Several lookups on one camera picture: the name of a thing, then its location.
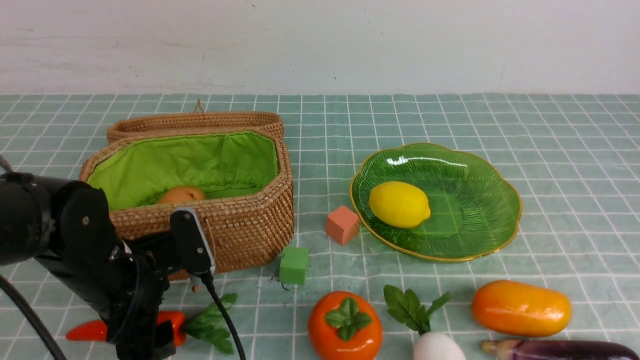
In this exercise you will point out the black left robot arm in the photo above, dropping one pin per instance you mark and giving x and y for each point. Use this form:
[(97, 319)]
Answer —
[(65, 226)]

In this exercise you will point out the green checkered tablecloth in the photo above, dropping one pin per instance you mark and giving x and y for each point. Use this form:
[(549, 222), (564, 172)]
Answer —
[(573, 159)]

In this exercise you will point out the green glass leaf plate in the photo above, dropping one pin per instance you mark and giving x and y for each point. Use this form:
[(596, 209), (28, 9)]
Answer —
[(474, 211)]

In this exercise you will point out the orange foam cube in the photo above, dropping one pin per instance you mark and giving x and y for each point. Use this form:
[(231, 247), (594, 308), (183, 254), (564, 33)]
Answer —
[(342, 225)]

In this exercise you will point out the purple eggplant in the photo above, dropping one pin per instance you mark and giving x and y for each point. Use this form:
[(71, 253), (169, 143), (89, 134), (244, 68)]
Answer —
[(517, 349)]

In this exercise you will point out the red carrot with green leaves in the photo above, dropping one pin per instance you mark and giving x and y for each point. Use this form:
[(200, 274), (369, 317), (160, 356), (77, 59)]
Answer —
[(208, 325)]

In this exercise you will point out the white radish with green leaves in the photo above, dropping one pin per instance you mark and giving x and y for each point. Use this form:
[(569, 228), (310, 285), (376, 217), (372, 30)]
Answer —
[(406, 308)]

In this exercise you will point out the yellow lemon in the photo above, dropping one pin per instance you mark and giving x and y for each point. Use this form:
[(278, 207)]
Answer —
[(399, 204)]

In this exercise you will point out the brown potato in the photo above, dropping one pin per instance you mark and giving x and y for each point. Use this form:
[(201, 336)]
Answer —
[(181, 194)]

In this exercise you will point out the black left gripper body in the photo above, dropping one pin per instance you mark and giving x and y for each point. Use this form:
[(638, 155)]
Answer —
[(137, 275)]

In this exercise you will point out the woven wicker basket lid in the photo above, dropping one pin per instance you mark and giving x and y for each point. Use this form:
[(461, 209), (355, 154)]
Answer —
[(268, 122)]

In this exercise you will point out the orange yellow mango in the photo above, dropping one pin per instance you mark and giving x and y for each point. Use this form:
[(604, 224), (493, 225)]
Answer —
[(522, 310)]

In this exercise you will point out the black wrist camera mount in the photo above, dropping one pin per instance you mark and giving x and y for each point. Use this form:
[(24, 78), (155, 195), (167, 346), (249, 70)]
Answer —
[(192, 247)]

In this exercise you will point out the orange persimmon with green calyx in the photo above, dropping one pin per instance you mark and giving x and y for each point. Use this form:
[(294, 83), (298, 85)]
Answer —
[(344, 326)]

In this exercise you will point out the green foam cube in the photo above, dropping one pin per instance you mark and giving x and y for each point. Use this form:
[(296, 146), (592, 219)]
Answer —
[(293, 265)]

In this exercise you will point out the woven wicker basket green lining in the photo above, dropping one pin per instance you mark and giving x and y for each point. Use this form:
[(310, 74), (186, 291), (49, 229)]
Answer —
[(248, 213)]

